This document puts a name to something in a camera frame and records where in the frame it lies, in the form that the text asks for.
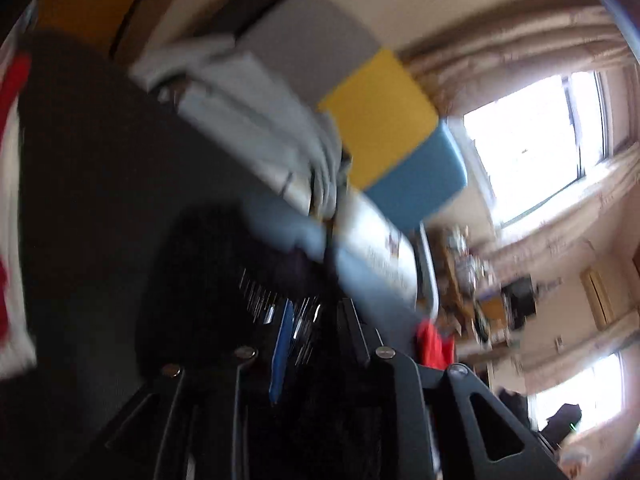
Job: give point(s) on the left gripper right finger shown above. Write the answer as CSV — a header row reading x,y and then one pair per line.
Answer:
x,y
304,330

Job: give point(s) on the cluttered wooden shelf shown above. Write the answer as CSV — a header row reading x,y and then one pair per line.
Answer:
x,y
485,317

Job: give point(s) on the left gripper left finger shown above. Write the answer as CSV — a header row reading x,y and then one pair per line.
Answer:
x,y
281,350

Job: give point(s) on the red white folded garment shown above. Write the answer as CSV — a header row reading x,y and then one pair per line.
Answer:
x,y
18,353

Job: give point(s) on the purple velvet embroidered garment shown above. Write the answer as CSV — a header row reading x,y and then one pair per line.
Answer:
x,y
271,279

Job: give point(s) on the grey yellow blue cushion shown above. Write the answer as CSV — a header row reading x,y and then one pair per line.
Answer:
x,y
404,157

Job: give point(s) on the light grey garment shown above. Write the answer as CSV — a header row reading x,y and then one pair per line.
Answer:
x,y
230,97

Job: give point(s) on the wall air conditioner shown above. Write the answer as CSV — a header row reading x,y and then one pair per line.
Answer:
x,y
597,295

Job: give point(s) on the bright window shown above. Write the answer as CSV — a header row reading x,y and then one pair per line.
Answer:
x,y
538,141

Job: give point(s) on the red cloth item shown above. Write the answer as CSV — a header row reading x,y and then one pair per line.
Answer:
x,y
434,350

